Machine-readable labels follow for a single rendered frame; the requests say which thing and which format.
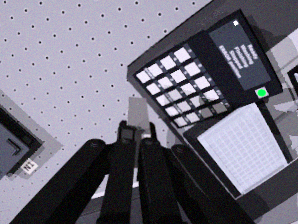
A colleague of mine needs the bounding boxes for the white multi-well plate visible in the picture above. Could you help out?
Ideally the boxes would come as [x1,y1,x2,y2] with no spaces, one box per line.
[197,103,288,194]

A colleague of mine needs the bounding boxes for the white label with black text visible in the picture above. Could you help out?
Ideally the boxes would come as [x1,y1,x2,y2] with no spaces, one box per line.
[19,158,38,174]

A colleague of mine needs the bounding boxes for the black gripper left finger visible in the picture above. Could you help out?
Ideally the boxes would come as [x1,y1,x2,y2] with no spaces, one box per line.
[9,97,139,224]

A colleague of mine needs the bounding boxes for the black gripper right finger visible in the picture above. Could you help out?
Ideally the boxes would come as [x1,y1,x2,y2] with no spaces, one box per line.
[135,97,256,224]

